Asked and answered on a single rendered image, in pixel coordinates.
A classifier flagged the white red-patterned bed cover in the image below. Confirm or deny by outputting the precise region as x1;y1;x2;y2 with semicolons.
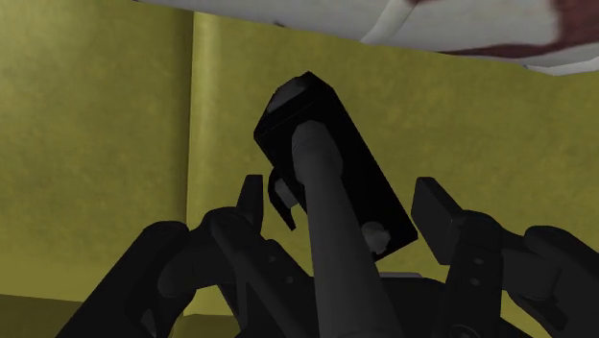
132;0;599;77

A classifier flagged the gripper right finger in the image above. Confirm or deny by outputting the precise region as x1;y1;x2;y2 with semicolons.
410;176;599;338

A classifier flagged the black tool with grey handle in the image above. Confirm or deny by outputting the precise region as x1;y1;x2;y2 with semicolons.
253;70;419;338

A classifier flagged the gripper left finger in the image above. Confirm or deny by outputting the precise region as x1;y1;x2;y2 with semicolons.
56;174;321;338

